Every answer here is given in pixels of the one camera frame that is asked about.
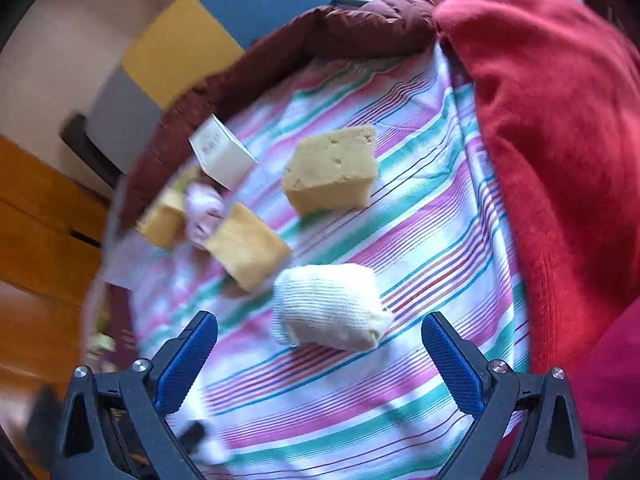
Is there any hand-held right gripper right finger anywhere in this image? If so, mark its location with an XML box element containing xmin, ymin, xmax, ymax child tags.
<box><xmin>421</xmin><ymin>311</ymin><xmax>591</xmax><ymax>480</ymax></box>

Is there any striped bed sheet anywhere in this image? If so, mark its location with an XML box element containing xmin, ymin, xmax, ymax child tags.
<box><xmin>82</xmin><ymin>42</ymin><xmax>531</xmax><ymax>480</ymax></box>

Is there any magenta garment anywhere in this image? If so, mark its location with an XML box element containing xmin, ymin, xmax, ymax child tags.
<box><xmin>525</xmin><ymin>305</ymin><xmax>640</xmax><ymax>480</ymax></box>

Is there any red fleece cloth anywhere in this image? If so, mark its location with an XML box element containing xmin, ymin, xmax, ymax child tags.
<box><xmin>432</xmin><ymin>0</ymin><xmax>640</xmax><ymax>376</ymax></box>

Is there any maroon padded jacket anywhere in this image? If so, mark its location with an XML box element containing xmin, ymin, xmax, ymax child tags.
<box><xmin>117</xmin><ymin>0</ymin><xmax>441</xmax><ymax>231</ymax></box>

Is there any wooden wardrobe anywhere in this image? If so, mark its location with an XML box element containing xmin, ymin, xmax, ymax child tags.
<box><xmin>0</xmin><ymin>132</ymin><xmax>108</xmax><ymax>461</ymax></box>

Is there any grey yellow blue chair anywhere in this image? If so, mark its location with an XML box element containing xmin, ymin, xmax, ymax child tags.
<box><xmin>87</xmin><ymin>0</ymin><xmax>381</xmax><ymax>126</ymax></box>

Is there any thick yellow sponge block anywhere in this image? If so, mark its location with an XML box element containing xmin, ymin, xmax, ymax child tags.
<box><xmin>281</xmin><ymin>124</ymin><xmax>378</xmax><ymax>216</ymax></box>

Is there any pink knit glove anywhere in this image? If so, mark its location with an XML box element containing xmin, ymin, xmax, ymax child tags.
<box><xmin>185</xmin><ymin>182</ymin><xmax>226</xmax><ymax>251</ymax></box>

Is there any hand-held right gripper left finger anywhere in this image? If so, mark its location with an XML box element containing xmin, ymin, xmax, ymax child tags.
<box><xmin>52</xmin><ymin>310</ymin><xmax>219</xmax><ymax>480</ymax></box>

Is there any white cardboard box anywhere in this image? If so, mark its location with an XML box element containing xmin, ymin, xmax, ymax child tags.
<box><xmin>188</xmin><ymin>113</ymin><xmax>259</xmax><ymax>192</ymax></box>

